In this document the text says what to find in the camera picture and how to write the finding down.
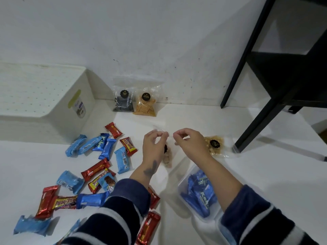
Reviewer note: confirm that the person's left hand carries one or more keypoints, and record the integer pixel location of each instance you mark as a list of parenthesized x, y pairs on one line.
[(150, 150)]

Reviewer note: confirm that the person's left forearm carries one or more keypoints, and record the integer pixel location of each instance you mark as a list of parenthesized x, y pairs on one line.
[(120, 214)]

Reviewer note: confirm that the clear bag of orange crackers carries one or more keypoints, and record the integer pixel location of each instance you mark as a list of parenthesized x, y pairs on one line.
[(145, 109)]

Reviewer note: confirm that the clear bag of dark cookies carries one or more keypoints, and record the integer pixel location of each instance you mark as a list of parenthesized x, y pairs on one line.
[(124, 105)]

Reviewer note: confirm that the white perforated storage basket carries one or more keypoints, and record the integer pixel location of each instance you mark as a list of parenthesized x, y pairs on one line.
[(33, 91)]

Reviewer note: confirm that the person's right forearm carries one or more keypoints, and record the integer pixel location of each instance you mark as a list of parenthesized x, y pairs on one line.
[(250, 221)]

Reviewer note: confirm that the stack of dark blue packets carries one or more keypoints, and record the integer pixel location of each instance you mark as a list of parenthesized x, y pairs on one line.
[(199, 193)]

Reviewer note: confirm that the person's right hand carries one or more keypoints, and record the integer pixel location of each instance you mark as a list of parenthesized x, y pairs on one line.
[(195, 147)]

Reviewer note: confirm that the pile of snack bars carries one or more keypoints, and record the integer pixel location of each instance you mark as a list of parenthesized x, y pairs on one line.
[(113, 130)]

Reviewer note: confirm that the clear bag of yellow nuts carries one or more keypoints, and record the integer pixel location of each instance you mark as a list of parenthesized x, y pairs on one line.
[(217, 150)]

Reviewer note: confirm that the clear bag of pastel puffs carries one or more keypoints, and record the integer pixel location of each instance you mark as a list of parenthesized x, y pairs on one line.
[(167, 159)]

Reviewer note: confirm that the black metal shelf rack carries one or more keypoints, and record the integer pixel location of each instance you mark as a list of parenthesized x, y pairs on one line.
[(281, 71)]

